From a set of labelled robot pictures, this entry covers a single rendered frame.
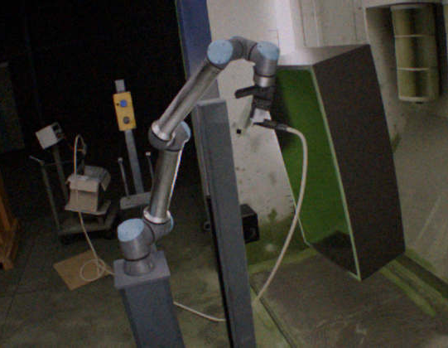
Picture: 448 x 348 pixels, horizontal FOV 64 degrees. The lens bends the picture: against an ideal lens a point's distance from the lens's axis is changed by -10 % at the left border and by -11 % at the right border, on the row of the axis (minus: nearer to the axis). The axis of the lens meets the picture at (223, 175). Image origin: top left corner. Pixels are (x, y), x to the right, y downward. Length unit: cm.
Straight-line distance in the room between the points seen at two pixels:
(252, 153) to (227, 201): 211
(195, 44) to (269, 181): 114
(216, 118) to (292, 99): 165
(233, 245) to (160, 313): 149
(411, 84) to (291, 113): 107
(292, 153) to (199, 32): 102
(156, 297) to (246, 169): 120
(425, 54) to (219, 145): 243
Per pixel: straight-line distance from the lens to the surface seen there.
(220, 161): 77
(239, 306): 93
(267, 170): 296
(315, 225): 268
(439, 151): 323
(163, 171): 202
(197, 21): 273
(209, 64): 155
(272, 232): 316
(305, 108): 243
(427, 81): 305
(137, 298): 222
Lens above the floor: 173
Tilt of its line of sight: 18 degrees down
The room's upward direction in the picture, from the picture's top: 8 degrees counter-clockwise
